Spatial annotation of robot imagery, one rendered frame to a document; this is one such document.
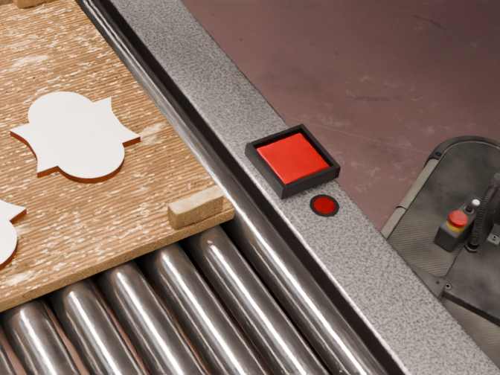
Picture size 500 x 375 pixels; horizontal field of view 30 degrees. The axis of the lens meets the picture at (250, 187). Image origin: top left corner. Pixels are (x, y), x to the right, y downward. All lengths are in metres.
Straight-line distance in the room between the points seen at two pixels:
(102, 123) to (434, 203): 1.10
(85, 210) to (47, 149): 0.09
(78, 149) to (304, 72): 1.65
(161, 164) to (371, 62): 1.73
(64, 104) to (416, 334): 0.44
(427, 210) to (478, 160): 0.21
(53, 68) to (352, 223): 0.38
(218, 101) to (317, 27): 1.68
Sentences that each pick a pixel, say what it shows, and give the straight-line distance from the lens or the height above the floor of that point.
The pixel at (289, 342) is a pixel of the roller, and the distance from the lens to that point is 0.88.
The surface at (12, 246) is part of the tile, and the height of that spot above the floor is 0.95.
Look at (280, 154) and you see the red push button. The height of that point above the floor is 0.93.
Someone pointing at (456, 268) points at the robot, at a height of 0.26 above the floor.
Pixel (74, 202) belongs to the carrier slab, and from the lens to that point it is 0.95.
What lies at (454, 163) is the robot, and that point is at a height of 0.24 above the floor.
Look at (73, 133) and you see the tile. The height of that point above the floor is 0.95.
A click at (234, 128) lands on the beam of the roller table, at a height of 0.92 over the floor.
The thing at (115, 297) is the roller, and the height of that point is 0.91.
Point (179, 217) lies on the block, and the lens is 0.91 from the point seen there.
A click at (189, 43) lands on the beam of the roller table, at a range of 1.17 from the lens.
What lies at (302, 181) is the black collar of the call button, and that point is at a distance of 0.99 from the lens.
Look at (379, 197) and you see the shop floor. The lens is 2.30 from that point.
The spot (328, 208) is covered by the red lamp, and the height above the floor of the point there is 0.92.
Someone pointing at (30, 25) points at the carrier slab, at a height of 0.94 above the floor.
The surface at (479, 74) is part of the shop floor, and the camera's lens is 2.74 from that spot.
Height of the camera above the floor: 1.64
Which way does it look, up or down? 47 degrees down
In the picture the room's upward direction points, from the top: 9 degrees clockwise
